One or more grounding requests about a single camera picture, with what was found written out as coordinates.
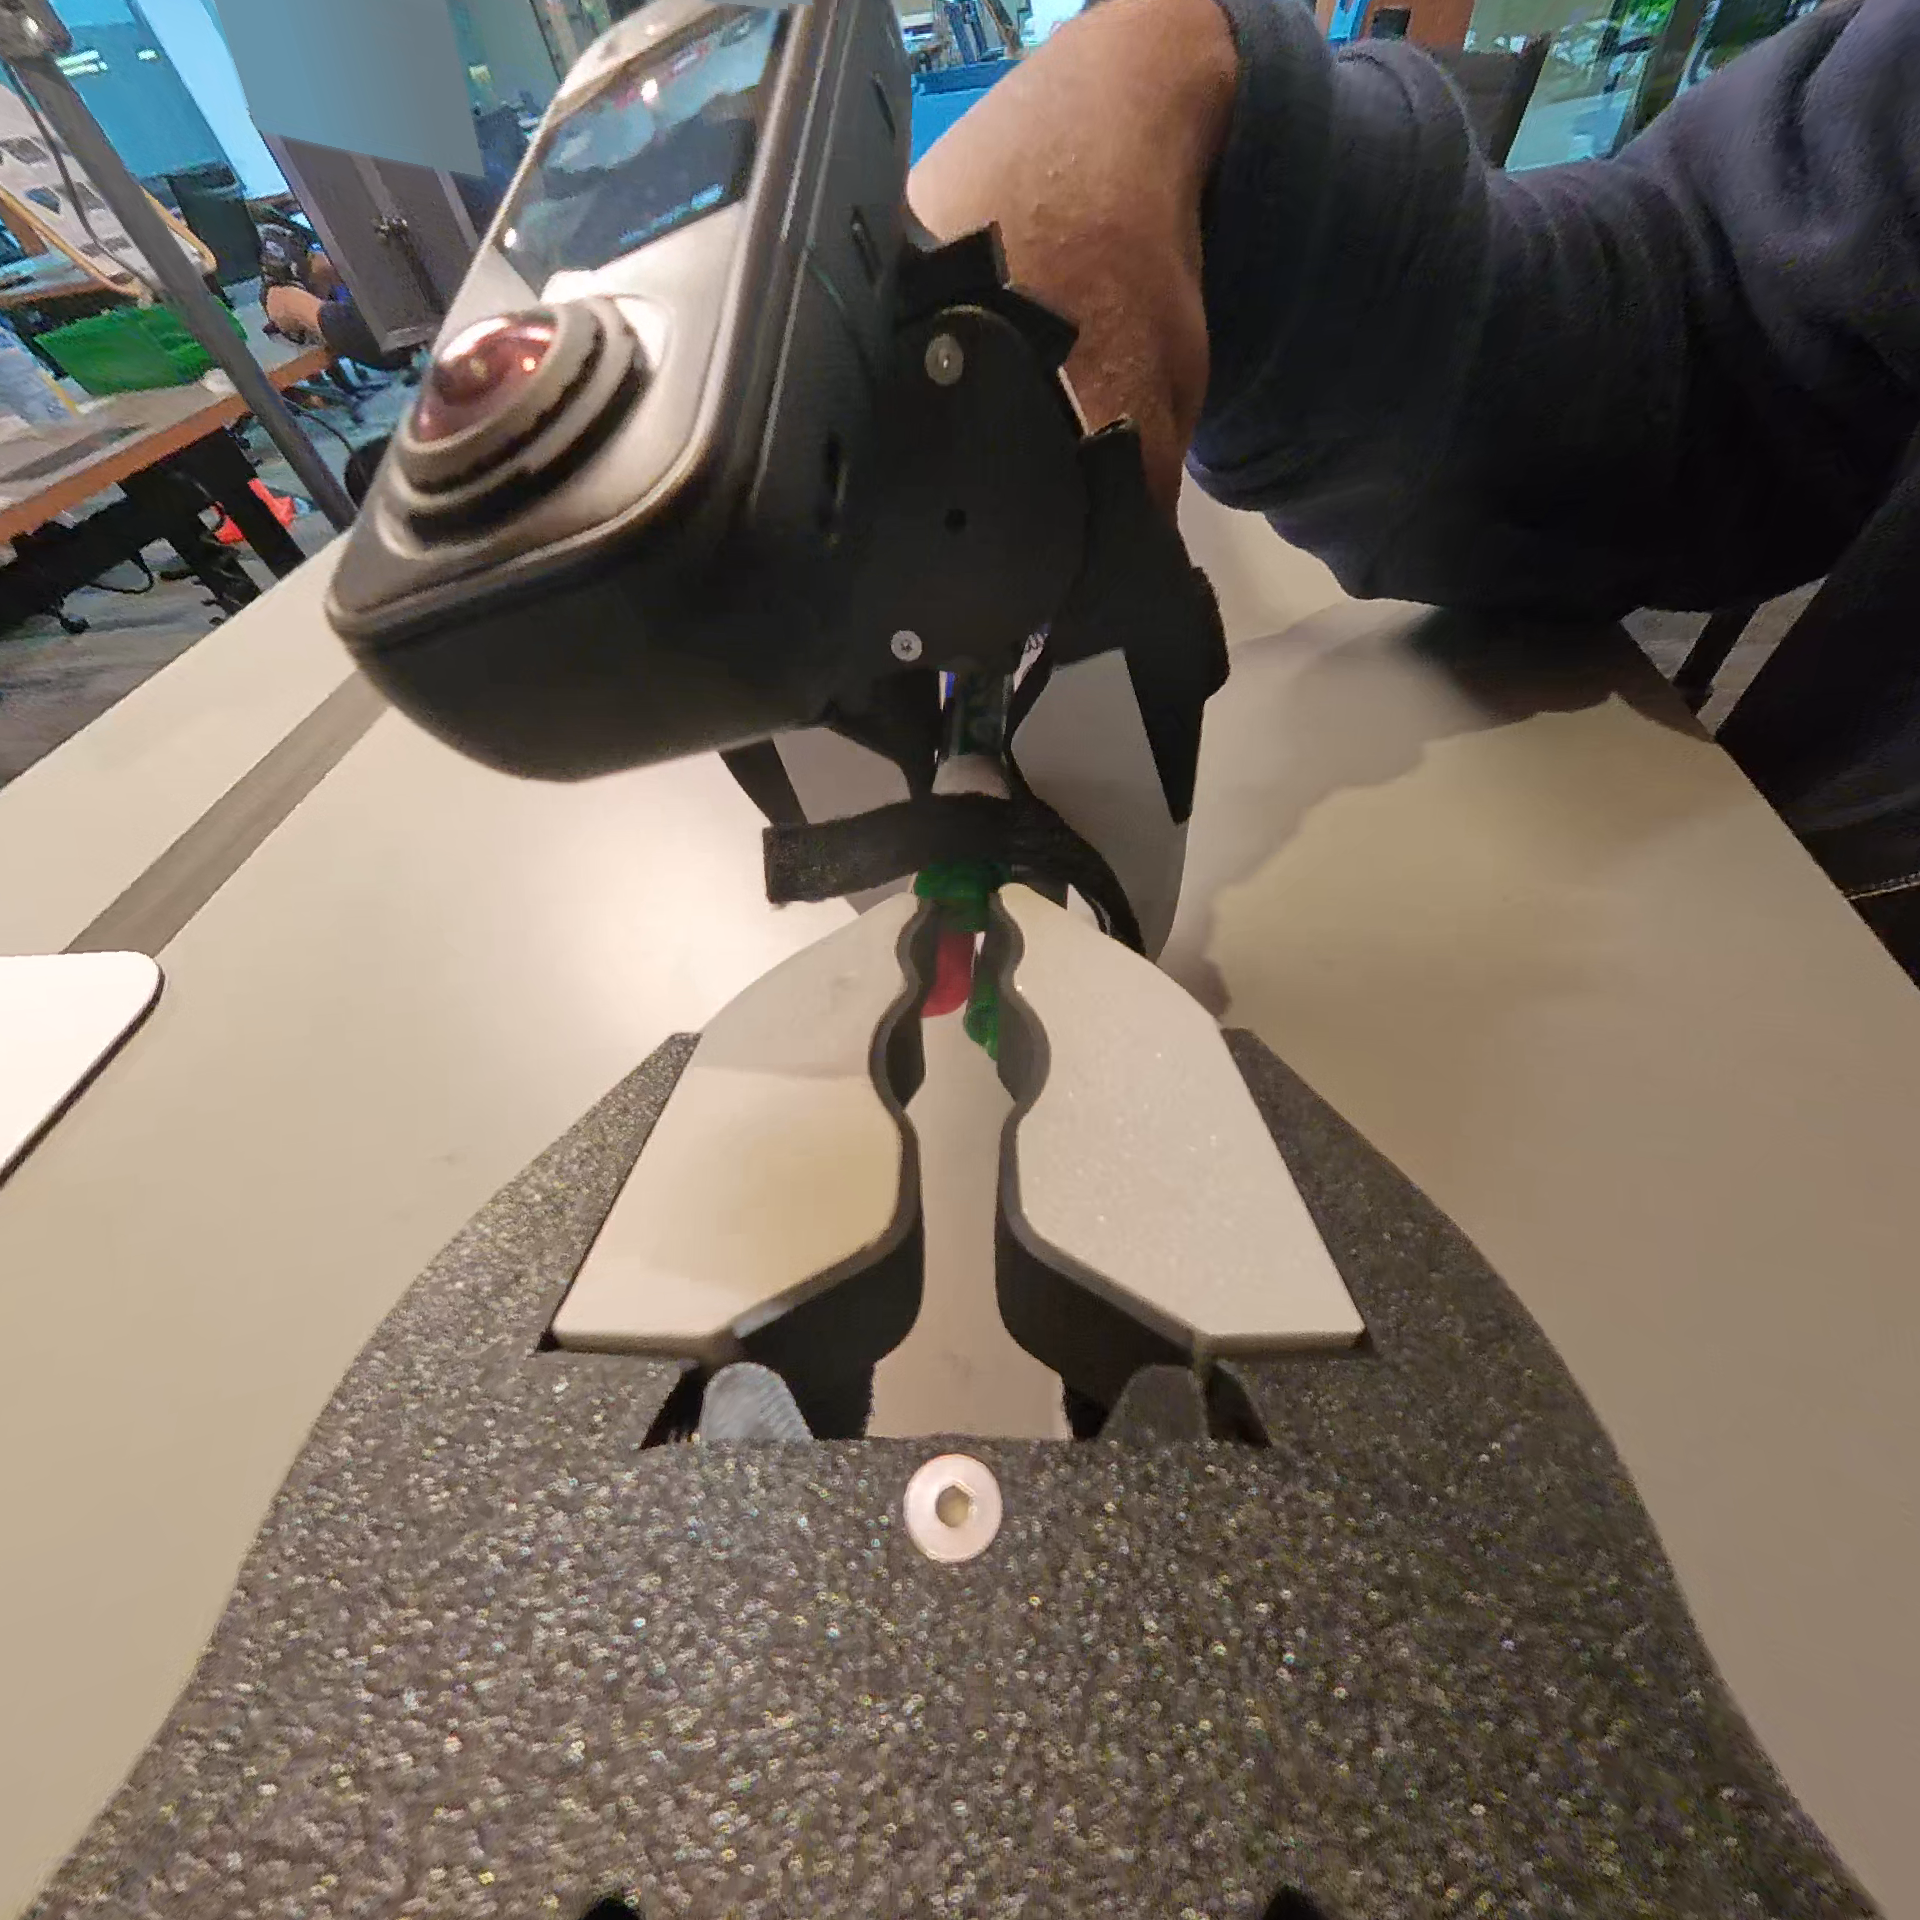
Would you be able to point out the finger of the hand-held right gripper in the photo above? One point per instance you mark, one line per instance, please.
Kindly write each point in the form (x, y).
(1105, 781)

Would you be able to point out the white stand base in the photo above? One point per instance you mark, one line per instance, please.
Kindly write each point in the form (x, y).
(60, 1036)

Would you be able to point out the person's right forearm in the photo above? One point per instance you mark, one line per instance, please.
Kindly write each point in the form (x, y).
(1500, 301)

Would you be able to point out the green plastic bin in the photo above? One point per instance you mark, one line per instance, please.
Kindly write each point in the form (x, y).
(137, 347)

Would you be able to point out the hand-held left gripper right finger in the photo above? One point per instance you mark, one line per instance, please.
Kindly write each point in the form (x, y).
(1171, 1186)

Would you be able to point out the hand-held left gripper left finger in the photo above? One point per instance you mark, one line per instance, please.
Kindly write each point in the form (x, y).
(736, 1200)

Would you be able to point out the grey metal pole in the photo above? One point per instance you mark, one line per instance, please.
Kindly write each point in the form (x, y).
(181, 287)

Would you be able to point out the wooden office table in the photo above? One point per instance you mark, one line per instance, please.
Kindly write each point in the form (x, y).
(121, 451)

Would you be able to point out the red dry erase marker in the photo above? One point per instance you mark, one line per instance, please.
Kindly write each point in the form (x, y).
(949, 967)

